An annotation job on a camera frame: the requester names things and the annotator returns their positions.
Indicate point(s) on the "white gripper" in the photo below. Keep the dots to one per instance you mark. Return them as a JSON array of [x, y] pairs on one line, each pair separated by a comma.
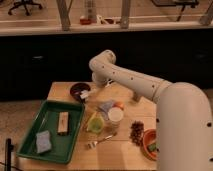
[[99, 80]]

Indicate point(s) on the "white handled dish brush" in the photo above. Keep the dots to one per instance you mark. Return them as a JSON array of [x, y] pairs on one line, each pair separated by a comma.
[[84, 95]]

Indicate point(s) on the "dark purple bowl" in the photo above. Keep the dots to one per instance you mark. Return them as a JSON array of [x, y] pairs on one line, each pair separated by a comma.
[[76, 89]]

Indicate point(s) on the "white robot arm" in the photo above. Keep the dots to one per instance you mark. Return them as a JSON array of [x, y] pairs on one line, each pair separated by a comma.
[[184, 119]]

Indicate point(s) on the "orange bowl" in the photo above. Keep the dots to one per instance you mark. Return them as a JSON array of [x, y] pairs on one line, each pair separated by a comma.
[[148, 138]]

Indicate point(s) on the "green item in bowl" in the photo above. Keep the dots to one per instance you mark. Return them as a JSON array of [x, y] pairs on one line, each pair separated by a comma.
[[152, 147]]

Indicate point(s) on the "grey cloth piece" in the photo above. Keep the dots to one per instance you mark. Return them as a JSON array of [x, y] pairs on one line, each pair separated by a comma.
[[105, 107]]

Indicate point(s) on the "orange ball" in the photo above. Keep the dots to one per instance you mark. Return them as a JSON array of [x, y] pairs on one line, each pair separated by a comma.
[[119, 105]]

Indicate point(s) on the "green plastic cup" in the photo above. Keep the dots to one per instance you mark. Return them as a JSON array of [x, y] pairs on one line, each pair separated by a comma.
[[95, 125]]

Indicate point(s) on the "wooden block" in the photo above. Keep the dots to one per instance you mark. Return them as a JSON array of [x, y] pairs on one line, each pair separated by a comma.
[[63, 123]]

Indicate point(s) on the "brown grape bunch toy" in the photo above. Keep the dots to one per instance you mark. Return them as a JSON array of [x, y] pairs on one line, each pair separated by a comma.
[[137, 129]]

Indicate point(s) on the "red object on floor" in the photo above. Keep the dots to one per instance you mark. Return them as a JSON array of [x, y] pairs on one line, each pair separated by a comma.
[[84, 21]]

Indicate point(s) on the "silver fork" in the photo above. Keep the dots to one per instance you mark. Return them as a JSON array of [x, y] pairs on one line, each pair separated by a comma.
[[93, 144]]

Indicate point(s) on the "green plastic tray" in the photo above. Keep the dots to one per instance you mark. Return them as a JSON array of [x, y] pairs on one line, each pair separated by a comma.
[[47, 120]]

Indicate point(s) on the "wooden table leg middle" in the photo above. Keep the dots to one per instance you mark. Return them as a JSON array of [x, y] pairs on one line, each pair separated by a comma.
[[125, 13]]

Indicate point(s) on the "wooden table leg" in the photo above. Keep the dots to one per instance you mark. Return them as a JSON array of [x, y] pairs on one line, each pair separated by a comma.
[[64, 14], [125, 13]]

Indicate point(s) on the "wooden table leg left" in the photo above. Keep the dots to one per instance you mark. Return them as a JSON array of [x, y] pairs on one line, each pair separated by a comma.
[[64, 14]]

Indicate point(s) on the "grey blue sponge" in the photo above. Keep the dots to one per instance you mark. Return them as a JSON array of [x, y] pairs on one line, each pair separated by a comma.
[[43, 142]]

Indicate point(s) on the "black office chair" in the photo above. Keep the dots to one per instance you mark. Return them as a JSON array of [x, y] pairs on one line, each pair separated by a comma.
[[24, 3]]

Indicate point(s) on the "black stand post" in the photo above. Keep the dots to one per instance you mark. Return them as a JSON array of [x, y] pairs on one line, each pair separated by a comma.
[[8, 151]]

